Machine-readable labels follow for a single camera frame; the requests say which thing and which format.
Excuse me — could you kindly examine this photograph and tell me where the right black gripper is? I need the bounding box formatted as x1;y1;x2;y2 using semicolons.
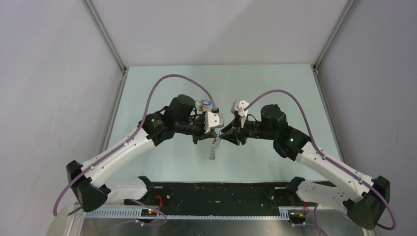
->
219;115;276;146

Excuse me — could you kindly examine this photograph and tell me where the metal keyring band with rings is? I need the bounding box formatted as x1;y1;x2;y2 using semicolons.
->
209;135;221;160

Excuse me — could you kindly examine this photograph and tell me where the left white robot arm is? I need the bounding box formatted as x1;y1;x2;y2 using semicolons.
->
66;94;223;212

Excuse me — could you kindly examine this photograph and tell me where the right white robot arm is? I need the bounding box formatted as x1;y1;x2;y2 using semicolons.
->
220;100;390;230

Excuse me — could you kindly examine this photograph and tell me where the left controller board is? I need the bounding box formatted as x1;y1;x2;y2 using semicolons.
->
141;208;158;217

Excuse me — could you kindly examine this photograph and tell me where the controller board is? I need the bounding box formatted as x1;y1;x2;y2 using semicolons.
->
141;208;158;217
289;212;309;218

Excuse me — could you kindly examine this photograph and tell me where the right controller board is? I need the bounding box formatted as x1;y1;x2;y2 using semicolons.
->
289;212;309;218

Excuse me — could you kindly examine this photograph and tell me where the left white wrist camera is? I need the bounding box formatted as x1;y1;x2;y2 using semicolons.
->
204;112;224;134

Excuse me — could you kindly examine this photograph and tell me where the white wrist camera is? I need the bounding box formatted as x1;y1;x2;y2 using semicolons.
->
231;100;249;128
204;112;224;134

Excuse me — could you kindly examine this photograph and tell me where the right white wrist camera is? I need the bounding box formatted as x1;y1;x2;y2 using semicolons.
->
231;100;249;128

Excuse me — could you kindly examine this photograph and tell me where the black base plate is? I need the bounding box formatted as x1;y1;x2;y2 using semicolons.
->
139;182;305;216

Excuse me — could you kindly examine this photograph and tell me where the white slotted cable duct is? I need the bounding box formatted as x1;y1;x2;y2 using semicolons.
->
85;207;289;220

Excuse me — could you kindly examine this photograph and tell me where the left aluminium corner post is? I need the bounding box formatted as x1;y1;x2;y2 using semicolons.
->
82;0;127;75

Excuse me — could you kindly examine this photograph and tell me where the aluminium corner post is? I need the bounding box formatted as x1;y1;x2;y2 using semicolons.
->
312;0;360;76
82;0;127;75

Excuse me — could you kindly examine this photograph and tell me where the right aluminium corner post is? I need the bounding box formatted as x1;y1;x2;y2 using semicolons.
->
312;0;360;76

